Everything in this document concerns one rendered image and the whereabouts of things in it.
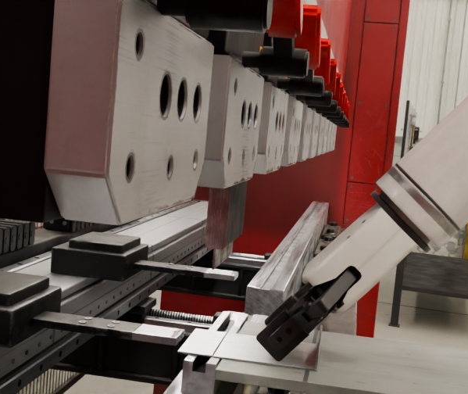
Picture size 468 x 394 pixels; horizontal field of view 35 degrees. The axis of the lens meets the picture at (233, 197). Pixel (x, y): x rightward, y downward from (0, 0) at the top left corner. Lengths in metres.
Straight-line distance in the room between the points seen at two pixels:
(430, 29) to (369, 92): 5.54
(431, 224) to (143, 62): 0.45
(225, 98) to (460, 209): 0.31
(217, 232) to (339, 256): 0.11
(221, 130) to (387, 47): 2.48
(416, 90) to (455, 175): 7.69
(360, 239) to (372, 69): 2.24
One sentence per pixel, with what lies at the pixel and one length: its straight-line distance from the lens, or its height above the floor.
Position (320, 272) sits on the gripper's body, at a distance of 0.67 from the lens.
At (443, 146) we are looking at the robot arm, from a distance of 0.68.
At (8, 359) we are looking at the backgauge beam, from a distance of 0.89.
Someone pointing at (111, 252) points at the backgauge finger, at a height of 1.02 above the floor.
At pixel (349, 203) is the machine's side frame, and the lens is 2.89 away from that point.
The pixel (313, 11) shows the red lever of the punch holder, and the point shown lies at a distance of 0.62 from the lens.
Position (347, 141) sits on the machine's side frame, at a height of 1.21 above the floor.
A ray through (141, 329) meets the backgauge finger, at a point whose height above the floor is 1.00.
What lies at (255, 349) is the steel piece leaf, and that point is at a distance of 0.74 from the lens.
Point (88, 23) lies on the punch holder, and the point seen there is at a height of 1.24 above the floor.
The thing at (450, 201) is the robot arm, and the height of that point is 1.17.
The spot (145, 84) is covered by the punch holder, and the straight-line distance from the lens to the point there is 0.27.
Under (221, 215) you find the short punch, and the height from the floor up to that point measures 1.13.
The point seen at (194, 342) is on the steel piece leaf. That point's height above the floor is 1.00.
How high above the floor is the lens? 1.21
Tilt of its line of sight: 5 degrees down
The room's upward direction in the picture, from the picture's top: 5 degrees clockwise
